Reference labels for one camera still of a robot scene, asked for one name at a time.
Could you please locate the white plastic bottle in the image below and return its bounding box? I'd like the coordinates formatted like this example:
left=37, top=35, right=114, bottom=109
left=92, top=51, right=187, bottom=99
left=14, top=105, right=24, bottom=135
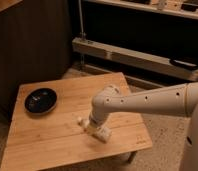
left=77, top=117, right=112, bottom=143

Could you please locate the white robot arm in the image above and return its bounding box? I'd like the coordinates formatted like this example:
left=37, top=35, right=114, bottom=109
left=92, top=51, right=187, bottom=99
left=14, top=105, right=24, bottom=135
left=87, top=82, right=198, bottom=171

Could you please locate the wooden table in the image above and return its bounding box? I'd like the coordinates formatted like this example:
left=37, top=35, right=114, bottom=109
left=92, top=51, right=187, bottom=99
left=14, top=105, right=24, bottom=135
left=0, top=73, right=152, bottom=171

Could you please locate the metal pole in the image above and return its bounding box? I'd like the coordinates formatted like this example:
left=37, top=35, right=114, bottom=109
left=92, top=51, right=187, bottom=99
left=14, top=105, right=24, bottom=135
left=78, top=0, right=86, bottom=40

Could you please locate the wooden shelf beam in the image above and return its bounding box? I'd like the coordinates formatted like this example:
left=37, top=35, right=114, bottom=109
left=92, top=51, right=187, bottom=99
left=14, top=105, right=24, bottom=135
left=72, top=37, right=198, bottom=81

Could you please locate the black object on beam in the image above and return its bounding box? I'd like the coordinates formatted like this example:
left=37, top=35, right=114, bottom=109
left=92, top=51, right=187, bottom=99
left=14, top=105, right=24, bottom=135
left=169, top=58, right=198, bottom=71

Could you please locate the upper wooden shelf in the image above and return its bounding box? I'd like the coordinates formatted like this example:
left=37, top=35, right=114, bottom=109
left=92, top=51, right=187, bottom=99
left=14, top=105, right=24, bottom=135
left=85, top=0, right=198, bottom=20

